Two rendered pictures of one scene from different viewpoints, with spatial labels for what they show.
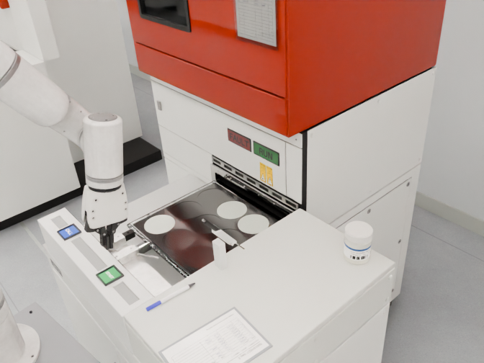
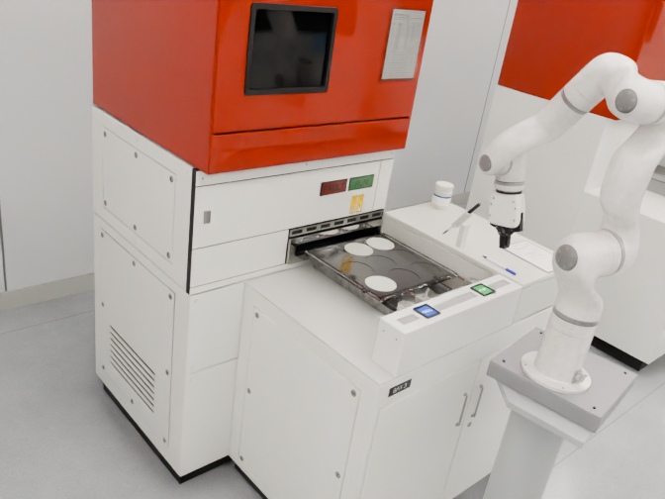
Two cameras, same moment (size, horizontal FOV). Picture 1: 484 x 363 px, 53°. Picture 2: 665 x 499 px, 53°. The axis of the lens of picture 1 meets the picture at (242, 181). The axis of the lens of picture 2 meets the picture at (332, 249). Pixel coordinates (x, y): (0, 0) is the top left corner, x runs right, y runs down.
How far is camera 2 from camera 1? 267 cm
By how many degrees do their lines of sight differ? 82
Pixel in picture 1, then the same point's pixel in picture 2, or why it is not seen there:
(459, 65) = not seen: hidden behind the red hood
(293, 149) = (387, 162)
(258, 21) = (404, 61)
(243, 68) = (379, 106)
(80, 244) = (442, 307)
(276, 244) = (430, 226)
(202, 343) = (533, 258)
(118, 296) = (503, 287)
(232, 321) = (513, 248)
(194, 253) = (423, 270)
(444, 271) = not seen: hidden behind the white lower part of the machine
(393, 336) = not seen: hidden behind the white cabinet
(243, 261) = (452, 239)
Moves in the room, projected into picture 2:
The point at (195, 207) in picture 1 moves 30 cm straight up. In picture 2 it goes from (352, 264) to (367, 178)
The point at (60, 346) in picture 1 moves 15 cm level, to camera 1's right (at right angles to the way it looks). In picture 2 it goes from (529, 344) to (515, 317)
